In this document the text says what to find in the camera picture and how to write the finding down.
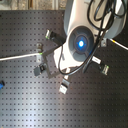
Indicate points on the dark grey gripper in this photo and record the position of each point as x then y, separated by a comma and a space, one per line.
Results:
48, 60

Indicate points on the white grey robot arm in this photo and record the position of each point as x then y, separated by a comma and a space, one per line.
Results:
86, 24

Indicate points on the small grey clip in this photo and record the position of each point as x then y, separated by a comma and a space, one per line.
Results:
39, 46

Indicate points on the black perforated breadboard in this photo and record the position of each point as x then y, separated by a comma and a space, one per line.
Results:
93, 100

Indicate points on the upper left cable clip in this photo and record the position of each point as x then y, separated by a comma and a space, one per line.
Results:
49, 34

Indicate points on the bottom cable clip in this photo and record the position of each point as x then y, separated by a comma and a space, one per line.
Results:
64, 86

